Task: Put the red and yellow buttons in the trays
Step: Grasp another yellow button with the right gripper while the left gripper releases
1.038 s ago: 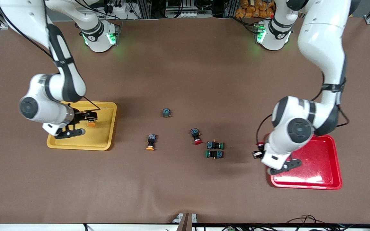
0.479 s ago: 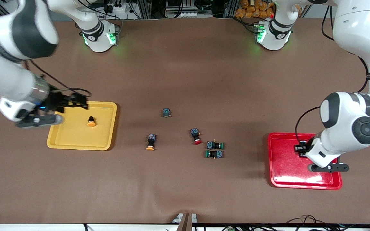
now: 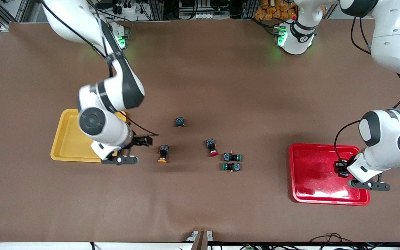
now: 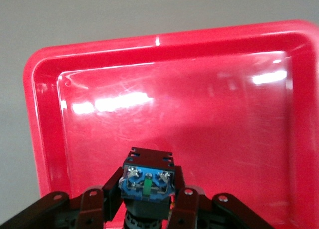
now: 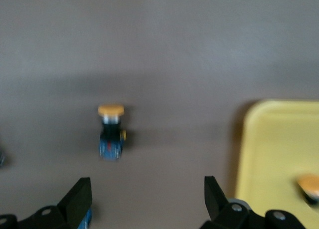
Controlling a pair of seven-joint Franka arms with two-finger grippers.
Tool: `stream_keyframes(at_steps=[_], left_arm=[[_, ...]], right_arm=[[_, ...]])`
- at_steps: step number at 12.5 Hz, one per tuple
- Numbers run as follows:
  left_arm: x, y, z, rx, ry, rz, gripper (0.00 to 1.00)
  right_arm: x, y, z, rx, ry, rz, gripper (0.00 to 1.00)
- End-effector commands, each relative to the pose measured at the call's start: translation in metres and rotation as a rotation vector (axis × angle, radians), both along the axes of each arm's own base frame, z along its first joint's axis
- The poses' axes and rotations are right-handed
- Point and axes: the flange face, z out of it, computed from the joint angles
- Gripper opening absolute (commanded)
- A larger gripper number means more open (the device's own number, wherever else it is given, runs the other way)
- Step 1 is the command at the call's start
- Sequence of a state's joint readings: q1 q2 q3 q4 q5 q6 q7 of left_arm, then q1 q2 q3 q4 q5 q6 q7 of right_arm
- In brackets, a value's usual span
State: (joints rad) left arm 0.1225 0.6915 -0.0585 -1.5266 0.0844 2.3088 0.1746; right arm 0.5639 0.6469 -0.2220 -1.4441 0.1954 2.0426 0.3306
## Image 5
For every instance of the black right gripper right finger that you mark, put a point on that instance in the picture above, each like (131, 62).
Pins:
(216, 206)

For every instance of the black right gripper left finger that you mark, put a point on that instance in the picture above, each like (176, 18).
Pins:
(74, 204)

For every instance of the yellow mushroom push button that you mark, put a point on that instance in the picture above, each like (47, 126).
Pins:
(310, 184)
(111, 144)

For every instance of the red mushroom push button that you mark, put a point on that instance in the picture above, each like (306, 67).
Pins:
(2, 158)

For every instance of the yellow plastic tray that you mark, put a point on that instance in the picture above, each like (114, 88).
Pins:
(274, 144)

